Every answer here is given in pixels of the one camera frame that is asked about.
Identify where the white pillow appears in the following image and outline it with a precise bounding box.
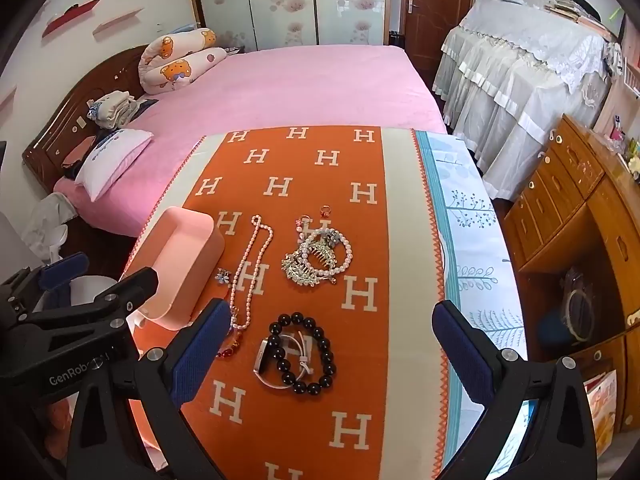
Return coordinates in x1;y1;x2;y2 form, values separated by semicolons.
75;129;156;203

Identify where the round hoop in plastic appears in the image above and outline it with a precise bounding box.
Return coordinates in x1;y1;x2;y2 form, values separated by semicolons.
565;270;601;346

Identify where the small-bead pearl necklace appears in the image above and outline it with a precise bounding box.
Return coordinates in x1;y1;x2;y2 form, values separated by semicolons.
227;214;275;331

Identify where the folded clothes pile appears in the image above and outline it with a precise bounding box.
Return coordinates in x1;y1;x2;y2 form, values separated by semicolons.
87;90;151;130

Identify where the pink wall shelf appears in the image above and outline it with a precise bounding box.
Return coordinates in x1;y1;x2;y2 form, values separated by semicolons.
92;8;146;37

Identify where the red cord bead bracelet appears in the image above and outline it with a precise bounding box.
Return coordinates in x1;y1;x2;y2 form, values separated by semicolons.
215;325;246;361

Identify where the grey cloth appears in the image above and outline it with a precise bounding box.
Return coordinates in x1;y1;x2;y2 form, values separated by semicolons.
22;192;81;256

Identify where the large-bead pearl bracelet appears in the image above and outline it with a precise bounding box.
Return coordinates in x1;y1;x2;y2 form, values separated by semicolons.
299;229;353;281

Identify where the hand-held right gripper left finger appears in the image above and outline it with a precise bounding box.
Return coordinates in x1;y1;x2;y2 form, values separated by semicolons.
66;298;233;480

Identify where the black bead bracelet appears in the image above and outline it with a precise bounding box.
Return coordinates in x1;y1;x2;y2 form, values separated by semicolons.
267;312;335;395

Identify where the wooden headboard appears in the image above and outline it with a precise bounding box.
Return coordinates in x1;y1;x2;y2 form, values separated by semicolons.
21;44;161;196

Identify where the orange letter-print blanket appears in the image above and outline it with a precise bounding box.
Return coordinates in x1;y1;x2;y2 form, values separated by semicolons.
122;126;461;480

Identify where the wooden dresser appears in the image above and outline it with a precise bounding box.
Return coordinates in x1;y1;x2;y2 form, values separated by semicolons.
502;114;640;441

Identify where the pink bed sheet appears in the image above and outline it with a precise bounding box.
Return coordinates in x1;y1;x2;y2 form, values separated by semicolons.
52;45;448;238

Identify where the red cloth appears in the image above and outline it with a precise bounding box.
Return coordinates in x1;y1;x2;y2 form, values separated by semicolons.
60;145;92;169

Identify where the pink plastic tray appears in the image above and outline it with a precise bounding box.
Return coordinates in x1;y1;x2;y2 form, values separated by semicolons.
121;206;226;331

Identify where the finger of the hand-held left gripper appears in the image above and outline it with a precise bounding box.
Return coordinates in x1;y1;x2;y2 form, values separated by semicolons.
0;252;91;320
20;266;161;356

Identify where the flower-print sliding wardrobe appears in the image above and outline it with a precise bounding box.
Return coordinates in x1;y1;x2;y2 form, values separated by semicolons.
192;0;396;53

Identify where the brown wooden door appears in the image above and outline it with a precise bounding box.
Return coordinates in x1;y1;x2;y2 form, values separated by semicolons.
400;0;488;76

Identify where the white lace furniture cover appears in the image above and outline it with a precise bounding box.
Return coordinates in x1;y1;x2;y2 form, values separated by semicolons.
431;0;623;201

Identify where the white leaf-print sheet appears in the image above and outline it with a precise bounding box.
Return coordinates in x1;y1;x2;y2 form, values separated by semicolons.
414;130;532;480

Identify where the paper bag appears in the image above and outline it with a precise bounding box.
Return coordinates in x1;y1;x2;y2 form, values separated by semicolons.
582;370;621;456

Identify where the stack of books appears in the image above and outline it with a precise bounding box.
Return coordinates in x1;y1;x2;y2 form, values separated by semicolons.
542;0;621;36

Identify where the smartwatch with white band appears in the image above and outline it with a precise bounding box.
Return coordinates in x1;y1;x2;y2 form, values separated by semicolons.
254;329;315;390

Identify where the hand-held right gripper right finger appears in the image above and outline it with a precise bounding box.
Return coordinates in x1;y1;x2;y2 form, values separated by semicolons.
432;301;598;480

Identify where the bear-print long pillow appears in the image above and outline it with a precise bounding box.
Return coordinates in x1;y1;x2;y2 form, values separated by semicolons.
137;27;228;96

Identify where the red wall shelf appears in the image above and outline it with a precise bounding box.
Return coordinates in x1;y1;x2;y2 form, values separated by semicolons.
41;0;101;38

